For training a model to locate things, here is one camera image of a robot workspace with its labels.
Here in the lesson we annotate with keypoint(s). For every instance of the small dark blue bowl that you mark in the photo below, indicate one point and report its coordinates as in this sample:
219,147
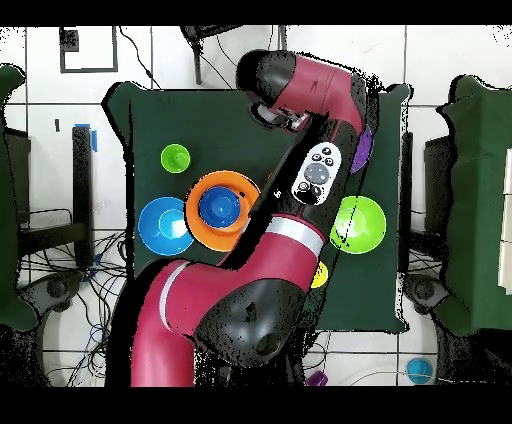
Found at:
220,208

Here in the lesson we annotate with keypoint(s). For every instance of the large yellow-orange bowl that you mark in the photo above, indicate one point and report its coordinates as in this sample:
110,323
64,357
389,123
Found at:
236,236

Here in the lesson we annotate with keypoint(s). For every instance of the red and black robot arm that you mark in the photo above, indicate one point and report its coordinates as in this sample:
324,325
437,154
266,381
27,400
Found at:
240,288

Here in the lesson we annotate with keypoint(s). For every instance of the purple bowl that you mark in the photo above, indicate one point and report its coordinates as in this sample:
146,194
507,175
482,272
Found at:
364,152

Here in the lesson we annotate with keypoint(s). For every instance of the dark green tablecloth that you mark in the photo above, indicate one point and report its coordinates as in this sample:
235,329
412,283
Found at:
208,128

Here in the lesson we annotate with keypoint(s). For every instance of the green bowl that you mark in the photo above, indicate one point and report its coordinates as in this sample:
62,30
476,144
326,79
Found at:
368,216

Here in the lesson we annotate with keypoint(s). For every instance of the green cup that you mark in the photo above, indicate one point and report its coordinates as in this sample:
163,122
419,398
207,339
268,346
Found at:
176,162

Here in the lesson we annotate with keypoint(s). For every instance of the yellow cup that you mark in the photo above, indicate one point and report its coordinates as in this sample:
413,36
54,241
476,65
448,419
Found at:
320,276

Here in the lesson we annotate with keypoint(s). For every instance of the light blue bowl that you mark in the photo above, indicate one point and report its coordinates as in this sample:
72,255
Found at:
152,240

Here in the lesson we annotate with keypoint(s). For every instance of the green cloth side table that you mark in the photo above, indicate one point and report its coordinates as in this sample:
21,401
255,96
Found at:
476,200
8,200

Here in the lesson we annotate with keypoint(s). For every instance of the purple cup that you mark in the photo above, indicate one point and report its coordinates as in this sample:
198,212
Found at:
318,379

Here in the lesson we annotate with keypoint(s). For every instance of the blue cup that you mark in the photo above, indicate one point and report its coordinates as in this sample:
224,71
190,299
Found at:
419,370

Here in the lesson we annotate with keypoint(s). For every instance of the black table frame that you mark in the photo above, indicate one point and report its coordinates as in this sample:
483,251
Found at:
82,180
438,180

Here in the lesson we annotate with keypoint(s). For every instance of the black floor frame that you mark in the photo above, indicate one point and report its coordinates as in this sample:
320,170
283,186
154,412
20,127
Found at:
68,40

